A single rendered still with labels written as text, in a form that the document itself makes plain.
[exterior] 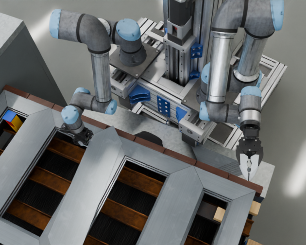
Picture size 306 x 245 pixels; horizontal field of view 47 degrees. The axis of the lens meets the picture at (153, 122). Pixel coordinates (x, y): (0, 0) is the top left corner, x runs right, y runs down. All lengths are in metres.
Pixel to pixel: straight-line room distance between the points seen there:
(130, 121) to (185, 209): 0.68
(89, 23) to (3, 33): 0.97
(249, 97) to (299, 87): 1.96
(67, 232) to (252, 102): 1.07
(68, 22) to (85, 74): 1.86
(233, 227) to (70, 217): 0.80
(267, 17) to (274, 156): 1.72
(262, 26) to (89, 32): 0.64
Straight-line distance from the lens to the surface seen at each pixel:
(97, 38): 1.42
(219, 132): 2.65
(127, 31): 1.79
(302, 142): 3.00
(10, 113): 2.15
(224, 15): 1.32
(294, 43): 3.54
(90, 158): 1.91
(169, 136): 2.10
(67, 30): 1.45
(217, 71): 1.35
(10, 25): 2.33
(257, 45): 1.44
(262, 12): 1.32
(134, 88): 2.02
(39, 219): 2.07
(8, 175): 2.02
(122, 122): 2.17
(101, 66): 1.50
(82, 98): 1.68
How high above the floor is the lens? 2.57
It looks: 62 degrees down
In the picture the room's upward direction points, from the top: 7 degrees counter-clockwise
